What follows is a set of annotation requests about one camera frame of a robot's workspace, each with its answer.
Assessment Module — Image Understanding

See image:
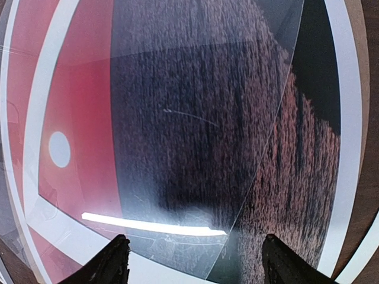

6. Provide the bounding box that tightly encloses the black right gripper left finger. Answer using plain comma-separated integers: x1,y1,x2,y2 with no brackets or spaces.
60,234,130,284

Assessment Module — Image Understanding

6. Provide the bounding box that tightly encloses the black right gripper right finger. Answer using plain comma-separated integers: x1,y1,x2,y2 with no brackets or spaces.
262,234,335,284

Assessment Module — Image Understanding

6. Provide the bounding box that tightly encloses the clear acrylic sheet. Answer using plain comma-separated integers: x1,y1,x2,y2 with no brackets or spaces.
1,1,304,283

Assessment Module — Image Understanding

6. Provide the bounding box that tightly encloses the red and dark photo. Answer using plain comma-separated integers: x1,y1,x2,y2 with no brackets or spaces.
0,0,341,284

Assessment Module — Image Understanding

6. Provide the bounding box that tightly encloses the white mat board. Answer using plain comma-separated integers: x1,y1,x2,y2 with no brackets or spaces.
22,0,379,284

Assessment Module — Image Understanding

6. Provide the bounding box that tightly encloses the brown backing board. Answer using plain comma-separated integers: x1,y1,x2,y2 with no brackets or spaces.
345,0,379,279

